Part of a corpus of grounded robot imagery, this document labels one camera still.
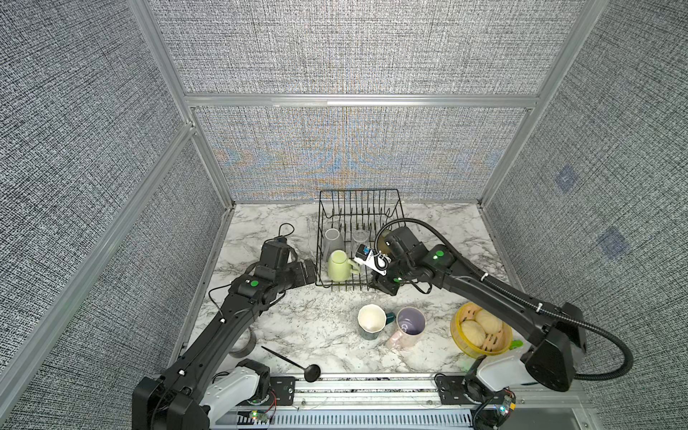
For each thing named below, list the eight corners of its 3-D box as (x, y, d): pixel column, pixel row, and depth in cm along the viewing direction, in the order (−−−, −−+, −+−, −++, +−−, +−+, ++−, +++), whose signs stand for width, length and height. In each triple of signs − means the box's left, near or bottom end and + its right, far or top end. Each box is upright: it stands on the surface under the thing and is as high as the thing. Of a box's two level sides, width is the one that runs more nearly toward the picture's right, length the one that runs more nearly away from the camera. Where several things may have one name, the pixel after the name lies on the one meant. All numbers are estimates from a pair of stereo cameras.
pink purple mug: (386, 350, 82) (391, 338, 74) (383, 320, 88) (388, 306, 79) (420, 350, 82) (430, 338, 74) (415, 320, 88) (423, 306, 79)
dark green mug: (358, 343, 84) (359, 331, 75) (357, 318, 89) (358, 304, 80) (391, 343, 84) (397, 331, 75) (388, 318, 89) (393, 304, 80)
